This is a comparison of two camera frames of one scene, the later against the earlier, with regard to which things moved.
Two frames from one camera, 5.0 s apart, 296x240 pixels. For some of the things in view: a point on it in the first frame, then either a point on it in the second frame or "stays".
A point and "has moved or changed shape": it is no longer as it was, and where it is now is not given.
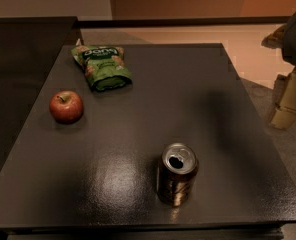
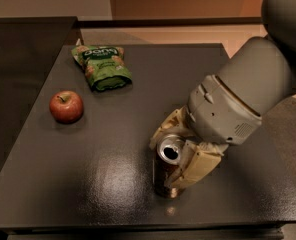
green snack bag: (104, 67) stays
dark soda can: (177, 170) has moved or changed shape
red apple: (66, 106) stays
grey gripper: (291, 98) to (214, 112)
